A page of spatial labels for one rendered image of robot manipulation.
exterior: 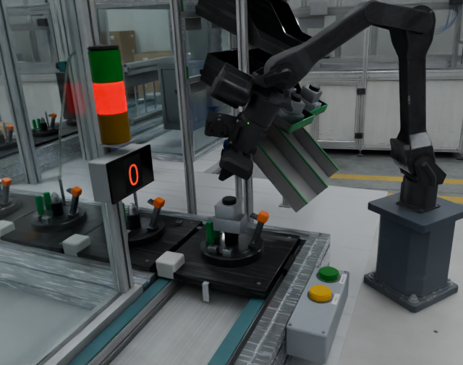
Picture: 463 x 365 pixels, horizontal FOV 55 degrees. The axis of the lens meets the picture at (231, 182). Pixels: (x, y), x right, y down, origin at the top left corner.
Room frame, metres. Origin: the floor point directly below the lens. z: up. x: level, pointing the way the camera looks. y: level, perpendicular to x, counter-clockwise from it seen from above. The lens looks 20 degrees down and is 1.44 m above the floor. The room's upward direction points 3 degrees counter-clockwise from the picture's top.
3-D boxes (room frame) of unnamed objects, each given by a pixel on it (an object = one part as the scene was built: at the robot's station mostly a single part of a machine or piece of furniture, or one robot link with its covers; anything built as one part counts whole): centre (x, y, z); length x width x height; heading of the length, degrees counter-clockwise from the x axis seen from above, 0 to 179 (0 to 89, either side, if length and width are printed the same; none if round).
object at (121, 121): (0.74, 0.19, 1.28); 0.05 x 0.05 x 0.05
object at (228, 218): (0.86, 0.02, 1.06); 0.08 x 0.04 x 0.07; 65
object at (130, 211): (0.97, 0.24, 1.01); 0.24 x 0.24 x 0.13; 65
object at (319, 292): (0.69, -0.15, 0.96); 0.04 x 0.04 x 0.02
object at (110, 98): (0.74, 0.19, 1.33); 0.05 x 0.05 x 0.05
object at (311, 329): (0.69, -0.15, 0.93); 0.21 x 0.07 x 0.06; 155
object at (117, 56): (0.74, 0.19, 1.38); 0.05 x 0.05 x 0.05
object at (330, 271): (0.76, -0.18, 0.96); 0.04 x 0.04 x 0.02
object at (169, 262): (0.81, 0.14, 0.97); 0.05 x 0.05 x 0.04; 65
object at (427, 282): (0.85, -0.39, 0.96); 0.15 x 0.15 x 0.20; 28
